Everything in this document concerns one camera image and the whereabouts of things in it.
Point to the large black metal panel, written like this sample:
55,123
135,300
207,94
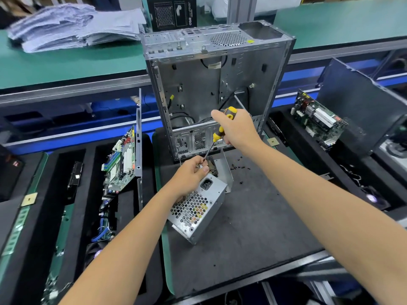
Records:
362,104

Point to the black rectangular device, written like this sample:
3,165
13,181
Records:
9,171

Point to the silver metal computer case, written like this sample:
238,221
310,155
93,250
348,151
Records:
210,79

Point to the small black lit fan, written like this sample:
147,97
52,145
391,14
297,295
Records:
372,198

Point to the person's left forearm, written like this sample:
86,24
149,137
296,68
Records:
121,257

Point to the black foam work mat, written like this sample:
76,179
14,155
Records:
267,225

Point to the black cardboard box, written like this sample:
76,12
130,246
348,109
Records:
170,12

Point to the silver power supply unit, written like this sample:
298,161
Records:
194,212

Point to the stack of grey paper sheets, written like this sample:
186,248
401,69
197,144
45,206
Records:
63,28

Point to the small black metal bracket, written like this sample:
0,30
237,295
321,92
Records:
327,176

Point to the small black rectangular component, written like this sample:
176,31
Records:
75,173

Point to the green motherboard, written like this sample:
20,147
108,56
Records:
121,162

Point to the grey metal conveyor rail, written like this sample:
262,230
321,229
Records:
70,89

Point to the person's left hand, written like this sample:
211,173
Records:
187,176

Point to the person's right forearm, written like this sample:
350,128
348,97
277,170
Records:
330,212

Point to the person's right hand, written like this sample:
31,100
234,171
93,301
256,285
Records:
238,129

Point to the long green memory strip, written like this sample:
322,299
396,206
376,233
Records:
58,251
19,225

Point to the scattered small black screws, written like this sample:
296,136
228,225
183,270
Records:
241,169

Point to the green conveyor belt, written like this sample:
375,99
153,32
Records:
70,63

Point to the black foam tray with recess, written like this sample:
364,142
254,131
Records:
343,181

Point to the grey round metal part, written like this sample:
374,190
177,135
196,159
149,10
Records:
397,149

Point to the green board with white parts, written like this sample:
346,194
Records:
318,118

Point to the black foam tray with slots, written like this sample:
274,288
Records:
82,219

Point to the grey metal post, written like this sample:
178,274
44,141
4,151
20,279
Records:
241,9

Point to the small beige square chip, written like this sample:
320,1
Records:
273,141

